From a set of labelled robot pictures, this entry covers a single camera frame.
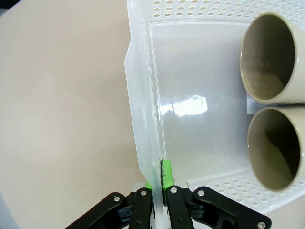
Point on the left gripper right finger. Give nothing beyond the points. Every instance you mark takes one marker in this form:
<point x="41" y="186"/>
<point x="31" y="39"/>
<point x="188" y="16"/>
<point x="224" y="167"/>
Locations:
<point x="178" y="210"/>

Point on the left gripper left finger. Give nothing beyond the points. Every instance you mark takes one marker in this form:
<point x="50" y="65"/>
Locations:
<point x="140" y="207"/>

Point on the taupe cylindrical cup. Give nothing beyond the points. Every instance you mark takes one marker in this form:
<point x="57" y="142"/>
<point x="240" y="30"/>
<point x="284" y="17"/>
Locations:
<point x="274" y="148"/>

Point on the white perforated plastic basket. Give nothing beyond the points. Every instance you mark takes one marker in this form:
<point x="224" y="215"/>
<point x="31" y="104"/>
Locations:
<point x="190" y="71"/>

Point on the brown cardboard tube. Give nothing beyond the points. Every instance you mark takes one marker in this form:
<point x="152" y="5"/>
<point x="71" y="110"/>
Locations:
<point x="267" y="59"/>

